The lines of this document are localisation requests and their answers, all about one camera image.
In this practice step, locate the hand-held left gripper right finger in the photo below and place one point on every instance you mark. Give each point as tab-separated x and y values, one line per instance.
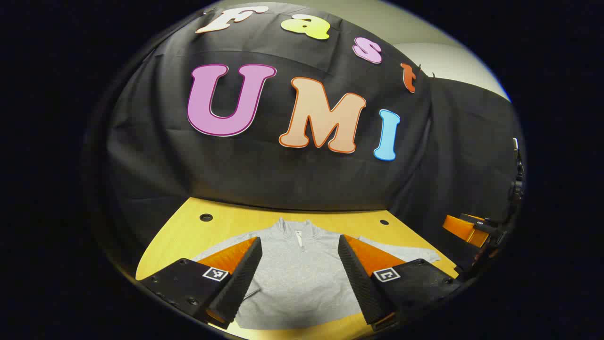
361	283

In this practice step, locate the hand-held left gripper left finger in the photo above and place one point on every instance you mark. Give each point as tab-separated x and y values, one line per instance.
238	283

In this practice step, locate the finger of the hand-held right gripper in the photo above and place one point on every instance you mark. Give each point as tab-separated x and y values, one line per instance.
465	229

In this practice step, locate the grey zip-neck sweatshirt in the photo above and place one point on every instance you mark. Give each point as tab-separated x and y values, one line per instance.
302	283

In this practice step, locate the black backdrop cloth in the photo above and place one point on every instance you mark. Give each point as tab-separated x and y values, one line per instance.
283	179

